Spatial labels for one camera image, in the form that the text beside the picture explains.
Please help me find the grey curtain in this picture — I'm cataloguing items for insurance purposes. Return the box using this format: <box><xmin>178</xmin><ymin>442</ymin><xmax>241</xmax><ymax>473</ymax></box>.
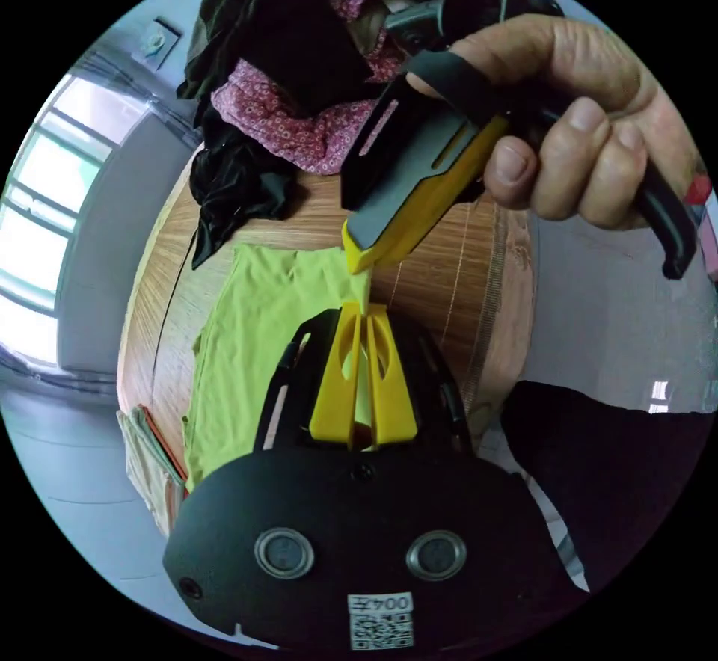
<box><xmin>55</xmin><ymin>46</ymin><xmax>202</xmax><ymax>390</ymax></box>

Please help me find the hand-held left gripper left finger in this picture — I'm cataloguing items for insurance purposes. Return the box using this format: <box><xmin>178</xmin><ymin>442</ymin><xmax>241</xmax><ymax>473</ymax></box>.
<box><xmin>309</xmin><ymin>304</ymin><xmax>361</xmax><ymax>451</ymax></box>

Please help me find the person's body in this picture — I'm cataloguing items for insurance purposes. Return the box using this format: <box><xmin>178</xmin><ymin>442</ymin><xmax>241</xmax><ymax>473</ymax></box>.
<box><xmin>497</xmin><ymin>379</ymin><xmax>718</xmax><ymax>596</ymax></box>

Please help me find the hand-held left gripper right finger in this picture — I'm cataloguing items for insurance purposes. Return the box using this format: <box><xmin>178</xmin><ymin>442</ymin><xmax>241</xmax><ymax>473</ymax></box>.
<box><xmin>366</xmin><ymin>304</ymin><xmax>418</xmax><ymax>447</ymax></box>

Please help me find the pile of clothes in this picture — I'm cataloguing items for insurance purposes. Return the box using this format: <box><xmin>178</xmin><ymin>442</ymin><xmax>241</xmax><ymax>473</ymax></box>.
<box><xmin>175</xmin><ymin>0</ymin><xmax>449</xmax><ymax>271</ymax></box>

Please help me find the person's right hand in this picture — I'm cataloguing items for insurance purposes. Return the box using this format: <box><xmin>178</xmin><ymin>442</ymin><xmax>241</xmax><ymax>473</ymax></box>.
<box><xmin>406</xmin><ymin>14</ymin><xmax>709</xmax><ymax>224</ymax></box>

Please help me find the window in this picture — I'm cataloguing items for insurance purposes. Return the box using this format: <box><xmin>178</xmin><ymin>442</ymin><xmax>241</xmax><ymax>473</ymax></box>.
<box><xmin>0</xmin><ymin>70</ymin><xmax>148</xmax><ymax>372</ymax></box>

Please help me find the light green short sleeve shirt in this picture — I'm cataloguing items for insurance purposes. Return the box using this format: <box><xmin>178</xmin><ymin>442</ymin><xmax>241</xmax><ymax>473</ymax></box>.
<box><xmin>181</xmin><ymin>243</ymin><xmax>375</xmax><ymax>495</ymax></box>

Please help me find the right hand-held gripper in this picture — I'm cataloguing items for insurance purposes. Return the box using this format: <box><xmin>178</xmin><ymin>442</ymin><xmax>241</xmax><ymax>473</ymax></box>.
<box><xmin>340</xmin><ymin>0</ymin><xmax>700</xmax><ymax>281</ymax></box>

